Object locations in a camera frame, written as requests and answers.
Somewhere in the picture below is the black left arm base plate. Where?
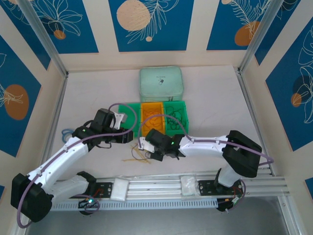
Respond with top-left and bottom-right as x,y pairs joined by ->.
88,178 -> 114,199

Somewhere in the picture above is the grey slotted cable duct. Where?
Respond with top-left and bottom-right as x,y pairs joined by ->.
48,198 -> 219,212

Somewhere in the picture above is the green plastic bin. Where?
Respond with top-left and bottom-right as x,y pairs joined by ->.
117,102 -> 143,135
162,100 -> 190,136

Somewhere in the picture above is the short black cable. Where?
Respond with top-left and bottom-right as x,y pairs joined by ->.
130,143 -> 147,160

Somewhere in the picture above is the white metal bracket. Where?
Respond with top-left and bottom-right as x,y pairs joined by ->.
137,136 -> 155,154

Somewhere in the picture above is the right controller board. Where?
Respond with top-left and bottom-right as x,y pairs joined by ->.
217,195 -> 246,214

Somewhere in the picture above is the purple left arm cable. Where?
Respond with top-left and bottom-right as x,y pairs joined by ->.
17,102 -> 137,230

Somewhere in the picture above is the aluminium side rail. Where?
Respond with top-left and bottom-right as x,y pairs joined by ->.
35,73 -> 69,172
233,67 -> 276,177

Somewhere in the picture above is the aluminium corner post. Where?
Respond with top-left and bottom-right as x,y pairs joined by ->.
18,0 -> 69,78
237,0 -> 289,74

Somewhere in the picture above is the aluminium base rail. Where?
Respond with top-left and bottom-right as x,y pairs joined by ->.
21,174 -> 291,202

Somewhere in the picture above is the controller board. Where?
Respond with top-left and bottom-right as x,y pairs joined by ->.
77,197 -> 100,216
217,195 -> 246,214

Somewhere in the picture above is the white foam pad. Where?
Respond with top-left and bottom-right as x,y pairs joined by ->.
110,178 -> 131,202

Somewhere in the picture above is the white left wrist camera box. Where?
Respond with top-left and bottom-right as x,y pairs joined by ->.
111,111 -> 128,131

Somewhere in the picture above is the left controller board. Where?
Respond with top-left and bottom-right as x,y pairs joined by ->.
77,197 -> 100,216

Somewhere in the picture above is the orange plastic bin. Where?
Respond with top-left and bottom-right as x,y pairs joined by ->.
139,102 -> 165,137

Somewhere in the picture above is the clear plastic bag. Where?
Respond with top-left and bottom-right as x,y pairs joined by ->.
181,175 -> 199,197

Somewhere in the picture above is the blue looped cord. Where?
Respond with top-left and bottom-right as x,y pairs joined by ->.
61,128 -> 74,143

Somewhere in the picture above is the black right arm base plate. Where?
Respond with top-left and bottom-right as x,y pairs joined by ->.
198,180 -> 243,198

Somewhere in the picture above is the mint green zip pouch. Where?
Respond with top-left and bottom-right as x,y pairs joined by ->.
139,65 -> 185,102

